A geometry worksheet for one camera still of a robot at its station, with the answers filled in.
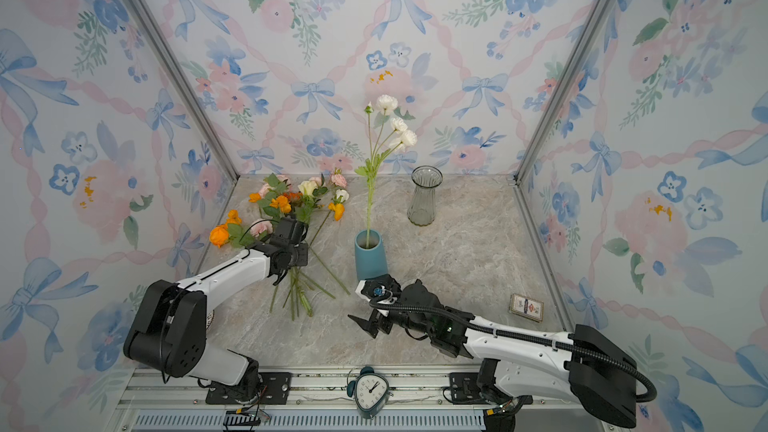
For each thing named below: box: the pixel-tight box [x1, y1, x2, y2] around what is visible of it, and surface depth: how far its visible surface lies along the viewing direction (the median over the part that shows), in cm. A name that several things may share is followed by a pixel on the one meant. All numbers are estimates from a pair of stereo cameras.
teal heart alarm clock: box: [347, 366, 394, 419], surface depth 72 cm
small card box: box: [508, 294, 544, 323], surface depth 87 cm
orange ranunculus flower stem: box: [209, 209, 255, 248], surface depth 101 cm
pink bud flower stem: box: [330, 168, 348, 188], surface depth 116 cm
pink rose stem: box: [250, 220, 273, 237], surface depth 101 cm
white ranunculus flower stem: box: [354, 95, 418, 248], surface depth 76 cm
